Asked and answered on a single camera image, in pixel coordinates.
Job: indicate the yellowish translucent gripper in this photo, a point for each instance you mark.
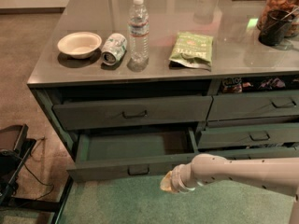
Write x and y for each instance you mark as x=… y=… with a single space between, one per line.
x=177 y=180

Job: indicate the drawer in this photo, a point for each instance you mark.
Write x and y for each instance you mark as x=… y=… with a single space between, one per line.
x=264 y=104
x=130 y=154
x=132 y=112
x=251 y=135
x=257 y=153

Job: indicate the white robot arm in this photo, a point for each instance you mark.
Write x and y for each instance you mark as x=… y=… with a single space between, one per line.
x=279 y=175

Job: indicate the snack bags in drawer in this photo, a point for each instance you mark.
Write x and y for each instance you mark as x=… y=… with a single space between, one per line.
x=253 y=84

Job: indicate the dark grey cabinet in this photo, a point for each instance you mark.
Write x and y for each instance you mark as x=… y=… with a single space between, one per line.
x=236 y=52

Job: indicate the green chip bag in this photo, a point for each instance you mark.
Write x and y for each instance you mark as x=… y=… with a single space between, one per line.
x=193 y=50

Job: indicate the green white soda can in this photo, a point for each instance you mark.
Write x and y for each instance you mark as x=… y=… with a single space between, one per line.
x=114 y=49

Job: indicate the black stand on floor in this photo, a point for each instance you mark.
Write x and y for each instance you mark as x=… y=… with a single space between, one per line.
x=15 y=149

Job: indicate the white paper bowl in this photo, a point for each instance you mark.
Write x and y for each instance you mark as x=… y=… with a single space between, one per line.
x=79 y=45

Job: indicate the clear plastic water bottle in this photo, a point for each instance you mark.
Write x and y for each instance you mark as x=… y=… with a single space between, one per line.
x=138 y=28

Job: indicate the black cup with stick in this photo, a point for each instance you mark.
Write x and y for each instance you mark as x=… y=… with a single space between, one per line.
x=277 y=24

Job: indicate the large snack jar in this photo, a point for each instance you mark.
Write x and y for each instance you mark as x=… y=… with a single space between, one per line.
x=286 y=5

